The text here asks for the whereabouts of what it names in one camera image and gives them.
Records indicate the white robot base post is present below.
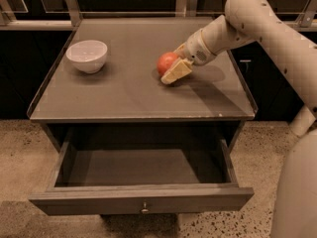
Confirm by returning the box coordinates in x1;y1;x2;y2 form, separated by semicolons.
289;105;316;137

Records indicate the white ceramic bowl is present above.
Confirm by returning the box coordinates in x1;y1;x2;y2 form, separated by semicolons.
66;40;108;73

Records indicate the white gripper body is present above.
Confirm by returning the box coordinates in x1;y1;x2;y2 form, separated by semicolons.
183;29;216;66

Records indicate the open top drawer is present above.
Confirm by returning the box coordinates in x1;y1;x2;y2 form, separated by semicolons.
29;142;254;215

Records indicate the dark grey drawer cabinet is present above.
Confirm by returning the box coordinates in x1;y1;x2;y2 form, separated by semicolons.
27;16;259;154

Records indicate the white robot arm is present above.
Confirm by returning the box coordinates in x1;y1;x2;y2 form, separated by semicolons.
161;0;317;116

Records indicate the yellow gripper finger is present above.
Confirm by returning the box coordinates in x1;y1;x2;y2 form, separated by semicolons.
173;44;185;58
160;59;192;85

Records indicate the red apple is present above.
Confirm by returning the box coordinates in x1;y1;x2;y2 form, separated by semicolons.
157;52;178;76

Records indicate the metal railing frame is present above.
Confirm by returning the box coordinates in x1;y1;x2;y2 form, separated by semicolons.
0;0;316;28

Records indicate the metal drawer knob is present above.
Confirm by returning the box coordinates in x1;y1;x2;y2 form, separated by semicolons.
141;202;150;214

